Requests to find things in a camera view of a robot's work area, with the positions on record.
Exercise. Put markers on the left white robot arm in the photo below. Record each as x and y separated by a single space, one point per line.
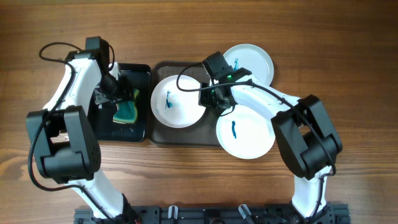
64 151

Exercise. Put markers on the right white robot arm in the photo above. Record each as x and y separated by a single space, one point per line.
307 139

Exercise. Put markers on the large dark serving tray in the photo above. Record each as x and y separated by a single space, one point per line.
200 134

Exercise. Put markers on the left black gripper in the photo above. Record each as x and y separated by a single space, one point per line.
126 93

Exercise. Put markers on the pale blue plate top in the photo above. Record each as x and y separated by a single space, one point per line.
252 58

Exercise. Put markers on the green yellow sponge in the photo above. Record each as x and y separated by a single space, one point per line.
127 110

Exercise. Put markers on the white plate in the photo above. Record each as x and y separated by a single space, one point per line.
244 133
175 108

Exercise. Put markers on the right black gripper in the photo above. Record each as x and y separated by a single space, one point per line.
204 100

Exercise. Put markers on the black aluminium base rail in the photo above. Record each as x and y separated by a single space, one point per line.
276 213

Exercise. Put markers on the black water basin tray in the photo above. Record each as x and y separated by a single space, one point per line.
101 112

